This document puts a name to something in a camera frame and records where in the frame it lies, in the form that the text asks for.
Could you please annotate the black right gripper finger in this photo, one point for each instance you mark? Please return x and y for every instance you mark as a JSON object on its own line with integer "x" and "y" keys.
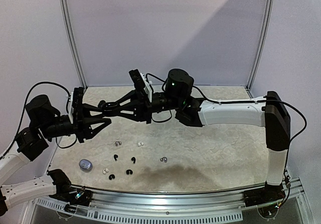
{"x": 128, "y": 96}
{"x": 119, "y": 112}

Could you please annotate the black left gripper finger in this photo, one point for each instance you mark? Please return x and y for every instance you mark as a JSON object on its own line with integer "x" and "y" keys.
{"x": 91, "y": 111}
{"x": 92, "y": 126}

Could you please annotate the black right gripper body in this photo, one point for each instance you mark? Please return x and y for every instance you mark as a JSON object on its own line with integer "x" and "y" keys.
{"x": 143, "y": 106}

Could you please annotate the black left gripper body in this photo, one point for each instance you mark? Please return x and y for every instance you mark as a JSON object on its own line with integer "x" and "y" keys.
{"x": 77, "y": 122}

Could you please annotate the glossy black earbud charging case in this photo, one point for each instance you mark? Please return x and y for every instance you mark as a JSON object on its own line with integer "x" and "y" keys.
{"x": 110, "y": 105}

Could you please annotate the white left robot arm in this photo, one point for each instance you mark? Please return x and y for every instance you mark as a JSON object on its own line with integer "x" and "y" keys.
{"x": 46, "y": 123}

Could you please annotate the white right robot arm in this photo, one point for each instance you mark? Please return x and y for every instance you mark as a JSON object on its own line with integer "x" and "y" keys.
{"x": 266, "y": 111}

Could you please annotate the silver blue charging case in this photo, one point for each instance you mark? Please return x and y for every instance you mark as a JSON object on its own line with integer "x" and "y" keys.
{"x": 85, "y": 165}

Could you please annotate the white earbud lower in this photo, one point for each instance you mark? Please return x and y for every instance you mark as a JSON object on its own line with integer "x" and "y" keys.
{"x": 105, "y": 171}

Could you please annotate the silver earbud right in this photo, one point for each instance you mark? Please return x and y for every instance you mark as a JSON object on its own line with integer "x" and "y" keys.
{"x": 164, "y": 159}

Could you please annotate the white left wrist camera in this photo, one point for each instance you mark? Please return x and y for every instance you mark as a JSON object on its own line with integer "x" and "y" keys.
{"x": 77, "y": 94}

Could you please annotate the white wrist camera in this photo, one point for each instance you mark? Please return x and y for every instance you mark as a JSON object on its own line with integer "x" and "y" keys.
{"x": 77, "y": 94}
{"x": 141, "y": 84}

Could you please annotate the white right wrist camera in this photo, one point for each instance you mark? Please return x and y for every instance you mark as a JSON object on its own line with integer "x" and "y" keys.
{"x": 141, "y": 84}

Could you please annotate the black ring earbud left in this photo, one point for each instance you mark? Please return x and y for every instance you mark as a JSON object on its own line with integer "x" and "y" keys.
{"x": 111, "y": 177}

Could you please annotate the black ring earbud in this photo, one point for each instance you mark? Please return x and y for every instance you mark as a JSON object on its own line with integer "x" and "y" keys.
{"x": 111, "y": 177}
{"x": 129, "y": 172}

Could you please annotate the black ring earbud right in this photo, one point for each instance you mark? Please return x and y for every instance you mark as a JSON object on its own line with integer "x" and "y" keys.
{"x": 129, "y": 172}

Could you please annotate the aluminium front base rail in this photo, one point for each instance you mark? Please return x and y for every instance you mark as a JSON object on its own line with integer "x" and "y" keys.
{"x": 293, "y": 209}

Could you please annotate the aluminium left corner post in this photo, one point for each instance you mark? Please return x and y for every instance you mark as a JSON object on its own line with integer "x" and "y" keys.
{"x": 72, "y": 43}

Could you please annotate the aluminium corner post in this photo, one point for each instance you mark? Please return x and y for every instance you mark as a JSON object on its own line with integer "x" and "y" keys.
{"x": 259, "y": 50}
{"x": 72, "y": 43}

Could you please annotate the aluminium right corner post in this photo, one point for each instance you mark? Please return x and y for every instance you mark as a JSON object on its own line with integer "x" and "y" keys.
{"x": 259, "y": 50}

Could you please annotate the white perforated cable tray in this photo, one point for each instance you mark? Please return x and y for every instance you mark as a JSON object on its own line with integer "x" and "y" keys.
{"x": 126, "y": 215}

